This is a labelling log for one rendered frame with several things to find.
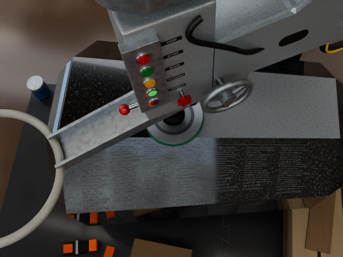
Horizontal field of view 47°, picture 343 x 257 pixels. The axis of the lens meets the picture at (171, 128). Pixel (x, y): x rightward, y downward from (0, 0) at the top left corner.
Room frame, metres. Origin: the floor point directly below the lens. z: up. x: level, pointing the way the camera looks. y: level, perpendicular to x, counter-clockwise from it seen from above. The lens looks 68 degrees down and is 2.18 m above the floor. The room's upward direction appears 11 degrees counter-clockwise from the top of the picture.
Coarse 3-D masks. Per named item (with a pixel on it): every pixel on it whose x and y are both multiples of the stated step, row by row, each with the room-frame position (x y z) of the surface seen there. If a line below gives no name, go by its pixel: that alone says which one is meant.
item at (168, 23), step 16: (192, 0) 0.50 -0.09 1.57; (208, 0) 0.50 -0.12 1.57; (112, 16) 0.51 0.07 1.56; (128, 16) 0.49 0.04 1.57; (144, 16) 0.49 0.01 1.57; (160, 16) 0.48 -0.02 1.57; (176, 16) 0.48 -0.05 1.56; (192, 16) 0.48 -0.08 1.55; (208, 16) 0.49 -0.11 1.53; (128, 32) 0.46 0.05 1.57; (144, 32) 0.46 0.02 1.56; (160, 32) 0.47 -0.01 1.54; (176, 32) 0.47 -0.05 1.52; (192, 32) 0.48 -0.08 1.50; (208, 32) 0.49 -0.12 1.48; (176, 48) 0.47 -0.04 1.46; (192, 48) 0.48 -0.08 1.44; (208, 48) 0.49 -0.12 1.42; (192, 64) 0.48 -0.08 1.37; (208, 64) 0.49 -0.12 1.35; (176, 80) 0.47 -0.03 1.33; (192, 80) 0.48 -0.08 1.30; (208, 80) 0.49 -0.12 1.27; (176, 96) 0.47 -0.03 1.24; (192, 96) 0.48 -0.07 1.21; (144, 112) 0.47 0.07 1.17; (160, 112) 0.46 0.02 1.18
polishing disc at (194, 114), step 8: (192, 112) 0.58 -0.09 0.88; (200, 112) 0.57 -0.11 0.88; (184, 120) 0.55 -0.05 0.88; (192, 120) 0.54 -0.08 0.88; (200, 120) 0.54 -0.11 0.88; (152, 128) 0.54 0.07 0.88; (160, 128) 0.54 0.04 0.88; (168, 128) 0.53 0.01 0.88; (176, 128) 0.53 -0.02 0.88; (184, 128) 0.52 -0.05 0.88; (192, 128) 0.51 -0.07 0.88; (160, 136) 0.51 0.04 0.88; (168, 136) 0.50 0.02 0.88; (176, 136) 0.50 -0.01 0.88; (184, 136) 0.49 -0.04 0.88; (192, 136) 0.49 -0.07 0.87
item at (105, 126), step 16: (128, 96) 0.60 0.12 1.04; (96, 112) 0.58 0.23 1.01; (112, 112) 0.59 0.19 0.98; (176, 112) 0.52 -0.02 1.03; (64, 128) 0.56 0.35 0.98; (80, 128) 0.57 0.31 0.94; (96, 128) 0.55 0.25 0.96; (112, 128) 0.53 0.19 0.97; (128, 128) 0.49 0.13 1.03; (144, 128) 0.50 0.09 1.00; (64, 144) 0.53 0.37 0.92; (80, 144) 0.51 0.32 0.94; (96, 144) 0.47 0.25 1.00; (112, 144) 0.47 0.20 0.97; (64, 160) 0.45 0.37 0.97; (80, 160) 0.45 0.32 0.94
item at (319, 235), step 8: (328, 200) 0.26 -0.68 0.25; (312, 208) 0.24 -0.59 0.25; (320, 208) 0.24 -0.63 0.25; (328, 208) 0.23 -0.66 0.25; (312, 216) 0.21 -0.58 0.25; (320, 216) 0.20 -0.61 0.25; (328, 216) 0.19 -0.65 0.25; (312, 224) 0.17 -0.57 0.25; (320, 224) 0.16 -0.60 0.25; (328, 224) 0.16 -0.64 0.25; (312, 232) 0.14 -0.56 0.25; (320, 232) 0.13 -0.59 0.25; (328, 232) 0.12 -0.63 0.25; (312, 240) 0.10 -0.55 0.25; (320, 240) 0.09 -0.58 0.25; (328, 240) 0.09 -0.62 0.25; (312, 248) 0.07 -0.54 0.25; (320, 248) 0.06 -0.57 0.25; (328, 248) 0.05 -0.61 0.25
